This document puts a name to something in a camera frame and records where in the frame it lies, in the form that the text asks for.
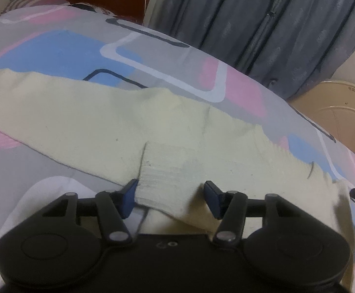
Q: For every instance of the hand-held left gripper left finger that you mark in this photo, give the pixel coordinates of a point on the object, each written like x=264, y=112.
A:
x=128, y=200

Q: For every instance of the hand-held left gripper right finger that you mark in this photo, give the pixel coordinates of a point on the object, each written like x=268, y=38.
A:
x=211, y=200

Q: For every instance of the cream knit garment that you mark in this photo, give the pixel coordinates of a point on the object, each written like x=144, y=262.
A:
x=82, y=128

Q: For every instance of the cream round folding table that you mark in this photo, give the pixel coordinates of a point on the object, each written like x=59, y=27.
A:
x=339, y=110

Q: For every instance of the patterned bed sheet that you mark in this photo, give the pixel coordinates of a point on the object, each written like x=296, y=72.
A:
x=165, y=55

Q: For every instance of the grey-blue curtain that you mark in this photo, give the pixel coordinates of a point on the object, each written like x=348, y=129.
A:
x=257, y=21

